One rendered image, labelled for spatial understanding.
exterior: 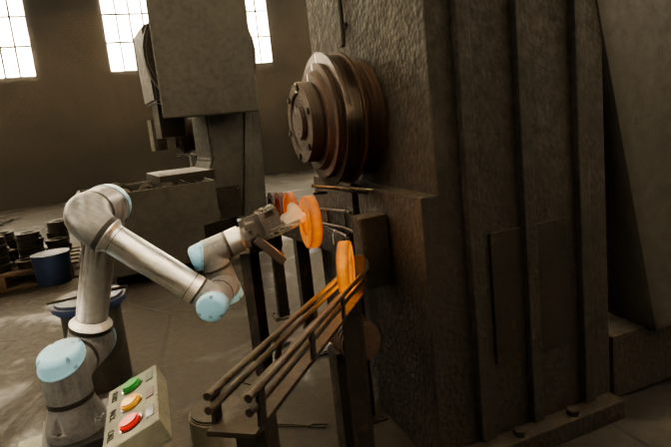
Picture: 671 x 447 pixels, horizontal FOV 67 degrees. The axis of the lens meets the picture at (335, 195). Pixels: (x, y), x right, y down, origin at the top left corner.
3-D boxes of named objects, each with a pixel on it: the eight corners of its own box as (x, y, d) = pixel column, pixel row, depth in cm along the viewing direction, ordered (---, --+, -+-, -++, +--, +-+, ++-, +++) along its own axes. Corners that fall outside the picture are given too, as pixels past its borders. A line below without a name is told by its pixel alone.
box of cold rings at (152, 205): (208, 249, 487) (197, 169, 475) (228, 268, 412) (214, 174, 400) (91, 272, 445) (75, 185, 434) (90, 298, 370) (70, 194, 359)
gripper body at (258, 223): (278, 206, 141) (237, 223, 138) (289, 233, 143) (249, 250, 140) (273, 202, 148) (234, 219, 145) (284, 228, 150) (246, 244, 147)
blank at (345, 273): (355, 303, 142) (343, 303, 142) (354, 250, 149) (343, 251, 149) (348, 288, 128) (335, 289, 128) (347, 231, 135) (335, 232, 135)
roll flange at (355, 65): (345, 175, 210) (335, 60, 203) (399, 185, 166) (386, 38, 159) (324, 179, 207) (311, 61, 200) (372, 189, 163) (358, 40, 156)
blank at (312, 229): (306, 195, 156) (296, 196, 155) (320, 196, 141) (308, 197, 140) (311, 243, 157) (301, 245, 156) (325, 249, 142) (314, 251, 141)
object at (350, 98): (324, 179, 207) (311, 61, 200) (372, 189, 163) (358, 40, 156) (309, 181, 204) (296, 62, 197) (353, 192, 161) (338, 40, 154)
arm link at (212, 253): (198, 271, 144) (185, 244, 142) (233, 254, 147) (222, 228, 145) (198, 277, 137) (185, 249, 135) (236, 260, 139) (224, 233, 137)
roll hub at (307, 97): (305, 160, 193) (296, 85, 189) (330, 163, 167) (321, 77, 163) (291, 161, 191) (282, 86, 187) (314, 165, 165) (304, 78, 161)
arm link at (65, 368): (34, 410, 128) (22, 362, 125) (61, 380, 141) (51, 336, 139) (81, 405, 128) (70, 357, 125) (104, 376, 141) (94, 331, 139)
